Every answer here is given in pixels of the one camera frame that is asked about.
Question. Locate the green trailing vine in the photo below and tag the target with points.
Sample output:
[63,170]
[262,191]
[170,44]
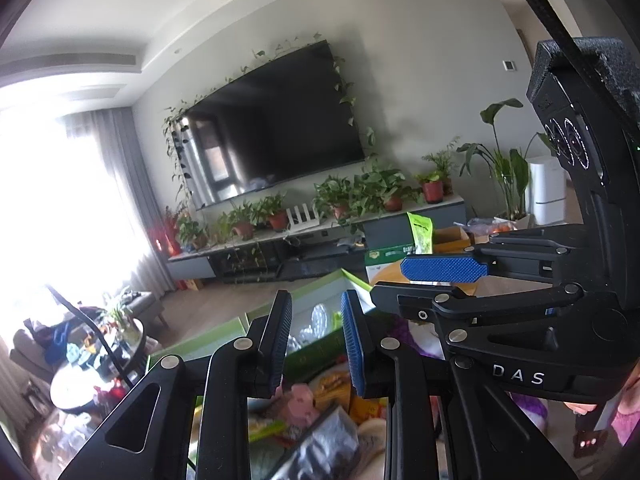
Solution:
[172,150]

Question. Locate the person's right hand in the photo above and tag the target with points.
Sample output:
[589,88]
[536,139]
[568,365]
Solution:
[581,408]

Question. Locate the red beaded ornament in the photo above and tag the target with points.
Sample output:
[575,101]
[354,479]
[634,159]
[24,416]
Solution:
[115,389]

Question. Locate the grey television cabinet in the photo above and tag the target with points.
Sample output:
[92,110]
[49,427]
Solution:
[190,267]

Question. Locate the round side table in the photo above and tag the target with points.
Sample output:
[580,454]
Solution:
[70,385]

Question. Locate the green white carton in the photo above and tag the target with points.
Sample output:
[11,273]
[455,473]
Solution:
[387,260]

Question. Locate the tall potted leafy plant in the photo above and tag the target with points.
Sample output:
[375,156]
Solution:
[505,170]

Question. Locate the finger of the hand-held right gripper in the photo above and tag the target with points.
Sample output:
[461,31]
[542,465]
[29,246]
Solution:
[440,268]
[415,302]

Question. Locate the brown cardboard box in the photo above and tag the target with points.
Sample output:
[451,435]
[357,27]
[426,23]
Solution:
[450,237]

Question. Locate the small potted plant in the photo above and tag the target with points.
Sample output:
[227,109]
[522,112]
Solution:
[117,317]

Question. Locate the grey zip bag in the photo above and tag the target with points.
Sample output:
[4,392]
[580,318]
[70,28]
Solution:
[325,440]

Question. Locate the clear glass pieces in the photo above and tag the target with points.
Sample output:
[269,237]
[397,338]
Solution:
[300,337]

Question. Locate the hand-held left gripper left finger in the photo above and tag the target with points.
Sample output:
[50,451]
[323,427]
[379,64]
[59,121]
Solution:
[280,340]

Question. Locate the white slatted rack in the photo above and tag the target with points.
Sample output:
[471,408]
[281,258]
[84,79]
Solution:
[302,217]

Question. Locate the yellow box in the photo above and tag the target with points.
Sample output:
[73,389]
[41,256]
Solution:
[330,385]

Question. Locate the grey armchair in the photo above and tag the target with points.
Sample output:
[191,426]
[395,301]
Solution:
[142,305]

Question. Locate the black wall television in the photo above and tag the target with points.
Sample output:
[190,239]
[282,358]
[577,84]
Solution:
[275,120]

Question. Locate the wall switch panel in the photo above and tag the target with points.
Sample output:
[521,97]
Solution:
[509,65]

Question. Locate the grey sheer curtain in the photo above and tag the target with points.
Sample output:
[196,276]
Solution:
[125,185]

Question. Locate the row of potted green plants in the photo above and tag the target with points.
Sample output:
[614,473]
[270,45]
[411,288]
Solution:
[380,185]

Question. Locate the beige cloth pouch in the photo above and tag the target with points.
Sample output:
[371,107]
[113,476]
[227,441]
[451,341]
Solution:
[372,437]

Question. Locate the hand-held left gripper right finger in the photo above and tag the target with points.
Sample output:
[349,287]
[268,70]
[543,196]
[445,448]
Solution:
[352,340]

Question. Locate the grey sofa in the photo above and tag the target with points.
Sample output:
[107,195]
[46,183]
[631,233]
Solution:
[30,345]

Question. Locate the red flower arrangement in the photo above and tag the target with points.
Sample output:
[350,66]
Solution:
[167,235]

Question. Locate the pink plastic toy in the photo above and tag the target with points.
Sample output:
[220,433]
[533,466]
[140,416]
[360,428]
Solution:
[302,402]

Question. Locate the white air purifier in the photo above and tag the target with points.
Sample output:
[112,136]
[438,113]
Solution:
[547,190]

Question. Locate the green standing pouch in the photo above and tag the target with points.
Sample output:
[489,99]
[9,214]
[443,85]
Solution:
[420,232]

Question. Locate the person's right forearm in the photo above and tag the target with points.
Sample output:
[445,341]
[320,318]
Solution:
[629,405]

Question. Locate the green cardboard box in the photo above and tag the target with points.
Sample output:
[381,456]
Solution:
[200,340]
[320,352]

